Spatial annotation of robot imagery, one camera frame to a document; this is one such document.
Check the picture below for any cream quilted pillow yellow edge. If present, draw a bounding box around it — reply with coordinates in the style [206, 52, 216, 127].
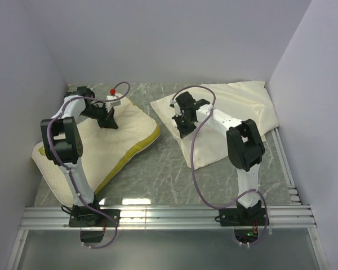
[32, 98, 160, 206]

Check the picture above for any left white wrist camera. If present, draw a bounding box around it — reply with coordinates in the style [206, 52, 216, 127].
[105, 88, 121, 112]

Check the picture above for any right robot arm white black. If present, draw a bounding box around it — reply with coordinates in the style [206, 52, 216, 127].
[170, 91, 265, 225]

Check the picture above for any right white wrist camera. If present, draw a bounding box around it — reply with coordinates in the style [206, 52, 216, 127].
[170, 99, 183, 119]

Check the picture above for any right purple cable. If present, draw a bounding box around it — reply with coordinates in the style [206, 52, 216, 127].
[170, 86, 271, 246]

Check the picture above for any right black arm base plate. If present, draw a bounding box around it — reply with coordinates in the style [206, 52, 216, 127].
[215, 208, 267, 227]

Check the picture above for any cream satin pillowcase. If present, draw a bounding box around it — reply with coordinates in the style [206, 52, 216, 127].
[150, 81, 279, 169]

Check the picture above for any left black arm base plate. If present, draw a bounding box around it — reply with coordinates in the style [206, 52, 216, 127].
[68, 206, 121, 228]

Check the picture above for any aluminium right side rail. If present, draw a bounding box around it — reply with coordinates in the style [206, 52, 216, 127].
[271, 128, 302, 205]

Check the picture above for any aluminium front mounting rail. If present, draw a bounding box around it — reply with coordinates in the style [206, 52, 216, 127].
[19, 205, 317, 231]

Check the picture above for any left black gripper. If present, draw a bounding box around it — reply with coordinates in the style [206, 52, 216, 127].
[80, 102, 118, 129]

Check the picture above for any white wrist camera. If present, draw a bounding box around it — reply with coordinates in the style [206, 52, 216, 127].
[170, 99, 183, 119]
[105, 88, 121, 112]

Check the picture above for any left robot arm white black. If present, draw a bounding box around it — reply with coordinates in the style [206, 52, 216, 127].
[40, 86, 122, 226]

